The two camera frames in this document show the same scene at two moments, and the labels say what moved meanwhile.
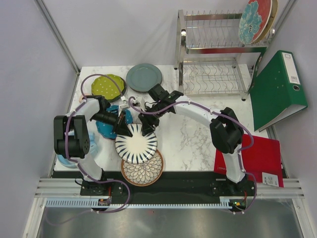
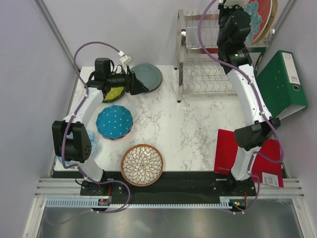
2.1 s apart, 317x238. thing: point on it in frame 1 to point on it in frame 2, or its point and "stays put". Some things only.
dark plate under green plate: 122,94 stays put
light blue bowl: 91,152 stays put
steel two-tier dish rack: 210,56 stays put
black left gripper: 122,129 to 132,85
